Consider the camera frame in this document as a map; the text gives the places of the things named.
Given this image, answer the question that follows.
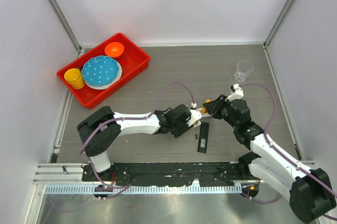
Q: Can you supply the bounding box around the red plastic tray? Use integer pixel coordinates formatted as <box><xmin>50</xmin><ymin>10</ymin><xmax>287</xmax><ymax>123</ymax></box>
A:
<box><xmin>56</xmin><ymin>33</ymin><xmax>151</xmax><ymax>109</ymax></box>

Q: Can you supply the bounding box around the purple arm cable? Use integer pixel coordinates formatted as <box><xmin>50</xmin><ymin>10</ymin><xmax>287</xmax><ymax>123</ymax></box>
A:
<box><xmin>240</xmin><ymin>83</ymin><xmax>337</xmax><ymax>220</ymax></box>
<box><xmin>78</xmin><ymin>81</ymin><xmax>197</xmax><ymax>200</ymax></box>

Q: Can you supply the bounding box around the yellow cup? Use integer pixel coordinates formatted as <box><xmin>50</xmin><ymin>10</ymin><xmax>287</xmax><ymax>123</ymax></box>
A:
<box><xmin>64</xmin><ymin>68</ymin><xmax>85</xmax><ymax>90</ymax></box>

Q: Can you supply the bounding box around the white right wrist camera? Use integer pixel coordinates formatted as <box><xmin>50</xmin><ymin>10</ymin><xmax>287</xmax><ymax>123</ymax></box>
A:
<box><xmin>226</xmin><ymin>84</ymin><xmax>244</xmax><ymax>102</ymax></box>

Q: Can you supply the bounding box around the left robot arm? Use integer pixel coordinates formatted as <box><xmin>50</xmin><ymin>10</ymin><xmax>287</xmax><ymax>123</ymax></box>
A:
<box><xmin>77</xmin><ymin>104</ymin><xmax>203</xmax><ymax>173</ymax></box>

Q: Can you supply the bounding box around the orange bowl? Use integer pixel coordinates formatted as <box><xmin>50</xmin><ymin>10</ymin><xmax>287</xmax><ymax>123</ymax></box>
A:
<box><xmin>104</xmin><ymin>42</ymin><xmax>125</xmax><ymax>59</ymax></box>

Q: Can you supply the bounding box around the white remote with orange batteries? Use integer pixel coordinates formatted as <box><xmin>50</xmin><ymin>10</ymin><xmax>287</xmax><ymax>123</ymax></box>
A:
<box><xmin>192</xmin><ymin>121</ymin><xmax>201</xmax><ymax>126</ymax></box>

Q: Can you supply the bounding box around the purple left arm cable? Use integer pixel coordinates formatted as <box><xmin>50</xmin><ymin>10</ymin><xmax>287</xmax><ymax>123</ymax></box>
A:
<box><xmin>78</xmin><ymin>81</ymin><xmax>197</xmax><ymax>200</ymax></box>

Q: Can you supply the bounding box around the blue dotted plate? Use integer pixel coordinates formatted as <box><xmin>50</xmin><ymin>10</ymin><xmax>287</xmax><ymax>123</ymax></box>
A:
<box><xmin>82</xmin><ymin>55</ymin><xmax>118</xmax><ymax>86</ymax></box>

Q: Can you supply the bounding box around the clear plastic cup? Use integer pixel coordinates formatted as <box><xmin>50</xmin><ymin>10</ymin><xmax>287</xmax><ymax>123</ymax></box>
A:
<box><xmin>234</xmin><ymin>61</ymin><xmax>254</xmax><ymax>82</ymax></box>

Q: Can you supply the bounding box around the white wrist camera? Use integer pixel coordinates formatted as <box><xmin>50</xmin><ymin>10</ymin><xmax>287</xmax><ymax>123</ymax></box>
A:
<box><xmin>226</xmin><ymin>84</ymin><xmax>244</xmax><ymax>102</ymax></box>
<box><xmin>188</xmin><ymin>102</ymin><xmax>203</xmax><ymax>123</ymax></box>

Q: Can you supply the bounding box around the black remote control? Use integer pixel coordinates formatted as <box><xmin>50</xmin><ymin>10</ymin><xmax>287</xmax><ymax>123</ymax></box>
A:
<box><xmin>197</xmin><ymin>122</ymin><xmax>210</xmax><ymax>153</ymax></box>

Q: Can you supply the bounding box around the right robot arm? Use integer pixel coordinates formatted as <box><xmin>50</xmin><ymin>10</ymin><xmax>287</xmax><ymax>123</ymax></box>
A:
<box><xmin>203</xmin><ymin>95</ymin><xmax>336</xmax><ymax>223</ymax></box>

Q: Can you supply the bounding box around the white slotted cable duct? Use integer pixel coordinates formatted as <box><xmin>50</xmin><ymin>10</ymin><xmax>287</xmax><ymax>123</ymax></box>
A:
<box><xmin>44</xmin><ymin>183</ymin><xmax>242</xmax><ymax>195</ymax></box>

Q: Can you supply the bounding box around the grey plate under blue plate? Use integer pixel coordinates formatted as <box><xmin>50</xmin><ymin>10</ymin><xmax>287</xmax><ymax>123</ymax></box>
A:
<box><xmin>84</xmin><ymin>62</ymin><xmax>122</xmax><ymax>90</ymax></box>

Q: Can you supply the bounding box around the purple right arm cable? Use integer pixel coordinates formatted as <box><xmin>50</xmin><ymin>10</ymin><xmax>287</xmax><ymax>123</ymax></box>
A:
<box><xmin>240</xmin><ymin>83</ymin><xmax>337</xmax><ymax>220</ymax></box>

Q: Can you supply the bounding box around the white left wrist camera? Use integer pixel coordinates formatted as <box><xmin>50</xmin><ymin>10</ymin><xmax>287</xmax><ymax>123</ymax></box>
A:
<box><xmin>188</xmin><ymin>102</ymin><xmax>203</xmax><ymax>123</ymax></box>

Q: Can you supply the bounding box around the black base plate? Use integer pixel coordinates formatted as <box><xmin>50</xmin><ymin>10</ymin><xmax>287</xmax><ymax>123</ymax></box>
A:
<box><xmin>98</xmin><ymin>162</ymin><xmax>258</xmax><ymax>187</ymax></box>

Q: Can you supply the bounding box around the orange handled screwdriver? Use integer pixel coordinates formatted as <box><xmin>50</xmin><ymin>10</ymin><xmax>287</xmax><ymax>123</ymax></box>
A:
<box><xmin>201</xmin><ymin>99</ymin><xmax>211</xmax><ymax>115</ymax></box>

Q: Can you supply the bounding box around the white remote control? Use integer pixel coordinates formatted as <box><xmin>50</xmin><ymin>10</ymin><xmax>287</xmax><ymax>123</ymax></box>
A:
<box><xmin>201</xmin><ymin>110</ymin><xmax>211</xmax><ymax>118</ymax></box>

